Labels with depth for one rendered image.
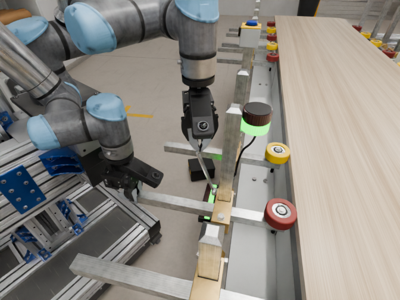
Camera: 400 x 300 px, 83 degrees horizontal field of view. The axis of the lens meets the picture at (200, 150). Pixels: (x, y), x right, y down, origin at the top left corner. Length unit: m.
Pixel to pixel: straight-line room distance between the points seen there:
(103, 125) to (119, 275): 0.30
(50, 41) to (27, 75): 0.25
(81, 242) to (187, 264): 0.61
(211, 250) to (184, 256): 1.19
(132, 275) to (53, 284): 0.98
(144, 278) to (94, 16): 0.45
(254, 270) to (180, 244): 0.80
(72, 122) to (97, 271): 0.30
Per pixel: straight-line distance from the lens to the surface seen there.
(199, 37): 0.45
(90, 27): 0.43
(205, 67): 0.47
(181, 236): 1.61
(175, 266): 1.53
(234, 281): 0.84
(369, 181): 0.85
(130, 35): 0.46
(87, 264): 0.53
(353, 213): 0.73
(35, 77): 0.63
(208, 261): 0.40
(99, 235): 1.48
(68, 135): 0.54
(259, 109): 0.48
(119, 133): 0.55
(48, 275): 1.48
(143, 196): 0.72
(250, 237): 0.91
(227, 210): 0.66
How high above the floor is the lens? 1.41
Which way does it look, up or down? 41 degrees down
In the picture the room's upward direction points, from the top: straight up
